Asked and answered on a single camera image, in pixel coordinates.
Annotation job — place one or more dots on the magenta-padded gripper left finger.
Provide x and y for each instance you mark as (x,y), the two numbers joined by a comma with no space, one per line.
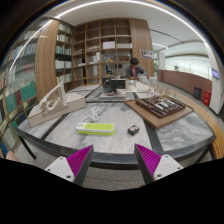
(78,161)

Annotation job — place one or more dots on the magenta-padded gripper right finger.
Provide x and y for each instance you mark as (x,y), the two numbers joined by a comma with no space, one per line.
(150,161)

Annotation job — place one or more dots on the black charger with red print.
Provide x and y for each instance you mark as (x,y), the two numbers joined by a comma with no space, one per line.
(133,130)

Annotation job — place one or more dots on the white and green power strip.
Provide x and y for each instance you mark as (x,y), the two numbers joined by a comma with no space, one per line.
(96,128)

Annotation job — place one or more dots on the wooden model base board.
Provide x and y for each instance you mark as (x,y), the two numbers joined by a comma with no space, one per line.
(156,121)

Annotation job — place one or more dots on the dark brown architectural model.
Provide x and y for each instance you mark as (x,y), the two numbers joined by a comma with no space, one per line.
(161,106)

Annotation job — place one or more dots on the beige slatted architectural model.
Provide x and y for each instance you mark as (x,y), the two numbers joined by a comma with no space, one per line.
(56,108)

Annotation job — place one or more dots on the small white architectural model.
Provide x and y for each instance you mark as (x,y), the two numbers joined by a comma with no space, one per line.
(143,86)

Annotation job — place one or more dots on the dark bin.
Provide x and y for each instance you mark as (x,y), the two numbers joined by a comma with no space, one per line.
(197,93)

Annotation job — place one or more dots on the red bin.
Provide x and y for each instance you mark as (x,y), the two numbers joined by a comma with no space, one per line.
(207,98)

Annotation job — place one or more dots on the person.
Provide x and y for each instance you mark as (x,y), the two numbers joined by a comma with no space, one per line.
(135,71)

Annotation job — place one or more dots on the bookshelf with teal books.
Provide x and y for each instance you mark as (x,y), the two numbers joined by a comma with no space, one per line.
(20,86)

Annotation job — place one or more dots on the wooden shelf unit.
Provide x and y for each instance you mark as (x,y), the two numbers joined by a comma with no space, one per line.
(100,46)

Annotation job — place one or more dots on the wall poster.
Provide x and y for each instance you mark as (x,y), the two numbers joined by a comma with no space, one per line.
(147,54)

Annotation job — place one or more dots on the blue wall screen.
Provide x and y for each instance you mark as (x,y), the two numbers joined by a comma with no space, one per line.
(215,73)

